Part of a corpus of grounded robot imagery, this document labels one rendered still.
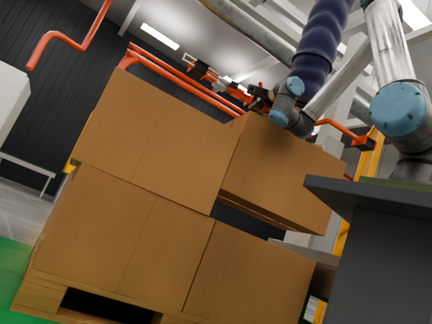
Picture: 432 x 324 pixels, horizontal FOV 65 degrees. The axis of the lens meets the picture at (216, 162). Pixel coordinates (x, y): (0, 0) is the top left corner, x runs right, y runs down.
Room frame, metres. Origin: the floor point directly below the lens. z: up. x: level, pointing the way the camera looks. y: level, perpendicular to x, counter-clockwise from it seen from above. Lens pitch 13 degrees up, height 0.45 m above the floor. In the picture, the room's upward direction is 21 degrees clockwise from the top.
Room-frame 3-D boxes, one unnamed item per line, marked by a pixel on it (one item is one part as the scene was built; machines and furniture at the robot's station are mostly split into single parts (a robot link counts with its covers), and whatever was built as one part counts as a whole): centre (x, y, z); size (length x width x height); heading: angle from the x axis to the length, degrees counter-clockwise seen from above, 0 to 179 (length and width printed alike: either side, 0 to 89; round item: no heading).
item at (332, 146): (3.05, -0.99, 1.62); 0.20 x 0.05 x 0.30; 112
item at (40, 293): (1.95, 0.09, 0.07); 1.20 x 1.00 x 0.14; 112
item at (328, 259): (1.92, -0.64, 0.58); 0.70 x 0.03 x 0.06; 22
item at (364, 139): (1.65, -0.68, 1.20); 0.09 x 0.08 x 0.05; 21
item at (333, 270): (1.92, -0.64, 0.47); 0.70 x 0.03 x 0.15; 22
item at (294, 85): (1.40, -0.19, 1.20); 0.12 x 0.09 x 0.10; 22
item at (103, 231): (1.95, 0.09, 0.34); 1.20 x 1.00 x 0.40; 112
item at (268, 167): (1.77, -0.29, 0.87); 0.60 x 0.40 x 0.40; 107
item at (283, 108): (1.40, -0.20, 1.09); 0.12 x 0.09 x 0.12; 124
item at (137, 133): (1.55, 0.29, 0.74); 0.60 x 0.40 x 0.40; 111
